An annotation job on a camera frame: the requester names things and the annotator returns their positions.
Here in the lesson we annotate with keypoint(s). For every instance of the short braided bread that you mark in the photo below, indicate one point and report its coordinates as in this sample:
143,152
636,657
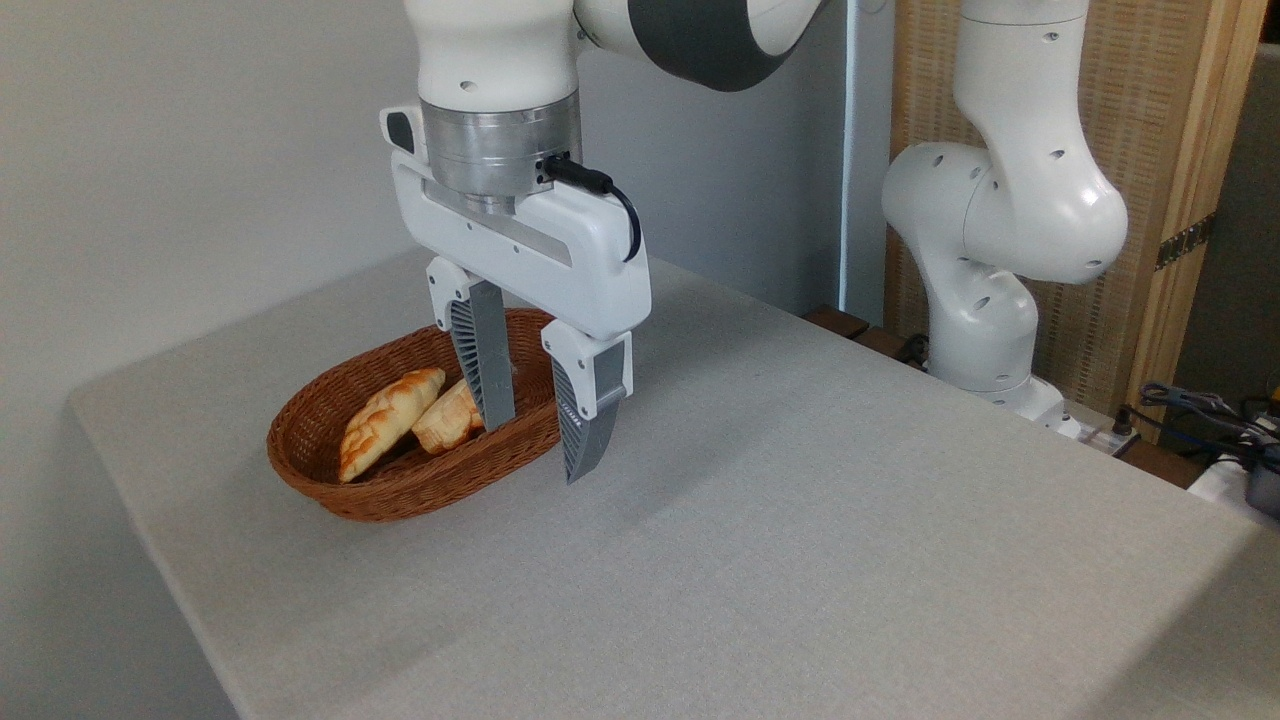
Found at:
450,418

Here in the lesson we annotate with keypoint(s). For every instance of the brass hinge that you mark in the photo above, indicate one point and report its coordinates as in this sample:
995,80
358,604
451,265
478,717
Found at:
1186,241

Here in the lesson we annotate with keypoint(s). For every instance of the long braided bread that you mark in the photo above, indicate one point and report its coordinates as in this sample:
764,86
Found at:
385,420

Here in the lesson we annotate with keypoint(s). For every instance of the brown wicker basket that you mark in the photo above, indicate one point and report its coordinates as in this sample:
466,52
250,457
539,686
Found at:
400,490

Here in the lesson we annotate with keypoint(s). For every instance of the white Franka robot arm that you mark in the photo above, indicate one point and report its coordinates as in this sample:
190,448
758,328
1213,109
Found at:
1000,220

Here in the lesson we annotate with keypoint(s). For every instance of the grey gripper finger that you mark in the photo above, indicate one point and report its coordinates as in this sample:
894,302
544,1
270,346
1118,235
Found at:
590,410
486,350

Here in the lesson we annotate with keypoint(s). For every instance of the woven screen with wooden frame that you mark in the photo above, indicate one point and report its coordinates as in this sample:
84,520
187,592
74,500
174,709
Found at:
1150,120

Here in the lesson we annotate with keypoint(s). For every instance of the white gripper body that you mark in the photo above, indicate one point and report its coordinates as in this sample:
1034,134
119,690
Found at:
560,265

